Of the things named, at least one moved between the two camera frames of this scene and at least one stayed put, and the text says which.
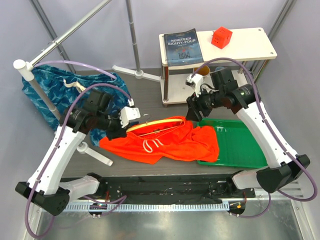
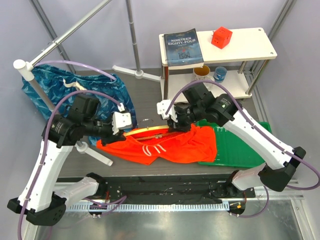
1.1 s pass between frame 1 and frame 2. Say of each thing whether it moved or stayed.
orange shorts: stayed
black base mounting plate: stayed
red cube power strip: stayed
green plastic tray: stayed
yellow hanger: moved
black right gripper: moved
